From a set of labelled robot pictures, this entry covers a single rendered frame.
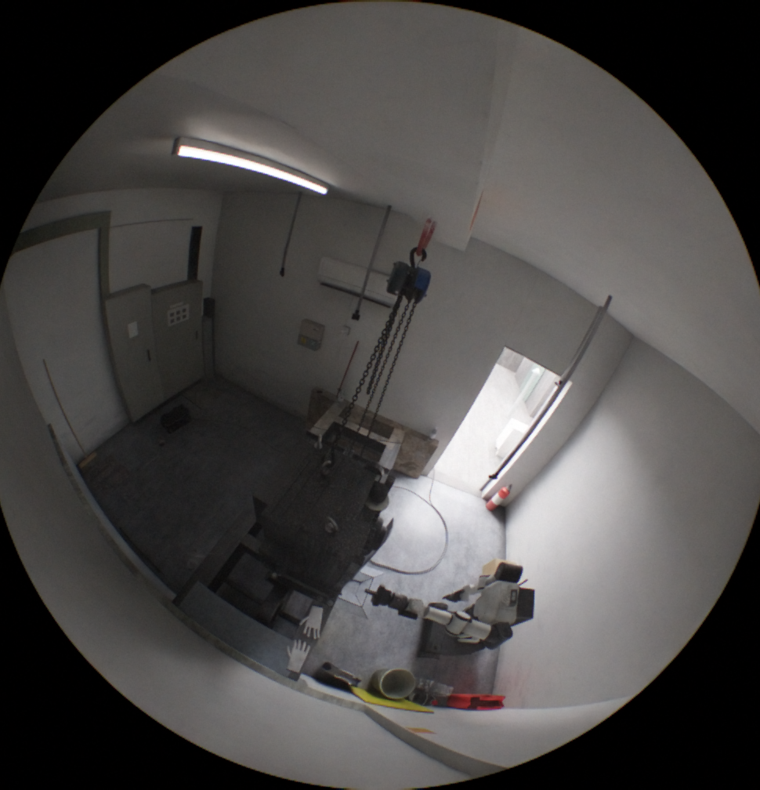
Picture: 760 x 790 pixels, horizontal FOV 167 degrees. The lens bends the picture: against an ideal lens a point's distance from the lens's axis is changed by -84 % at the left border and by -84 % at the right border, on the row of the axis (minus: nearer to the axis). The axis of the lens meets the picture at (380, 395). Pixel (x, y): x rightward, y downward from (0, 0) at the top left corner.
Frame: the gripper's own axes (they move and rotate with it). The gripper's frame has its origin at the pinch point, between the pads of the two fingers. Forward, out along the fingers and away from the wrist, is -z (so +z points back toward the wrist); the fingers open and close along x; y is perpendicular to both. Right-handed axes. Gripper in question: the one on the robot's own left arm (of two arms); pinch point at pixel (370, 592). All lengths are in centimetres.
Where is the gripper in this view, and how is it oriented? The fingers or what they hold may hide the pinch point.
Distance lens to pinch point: 139.0
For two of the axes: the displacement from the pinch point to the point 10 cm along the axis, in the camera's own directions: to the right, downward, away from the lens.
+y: -2.9, 7.9, 5.4
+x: -2.9, 4.6, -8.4
